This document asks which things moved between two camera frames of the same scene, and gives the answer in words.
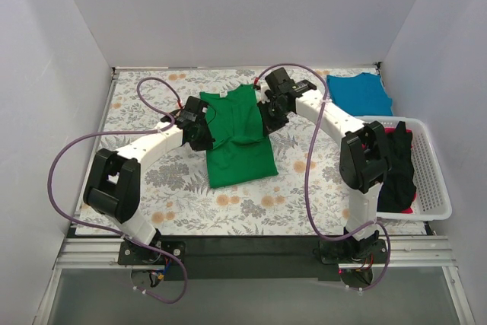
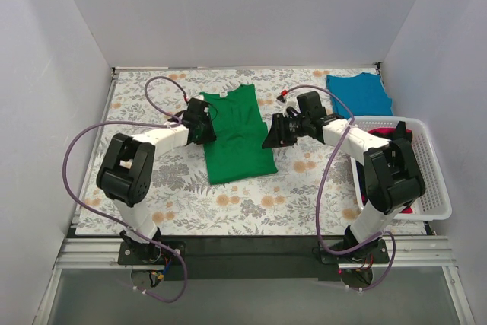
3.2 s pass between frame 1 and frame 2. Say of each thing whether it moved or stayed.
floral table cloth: stayed
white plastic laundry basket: stayed
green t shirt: stayed
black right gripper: moved
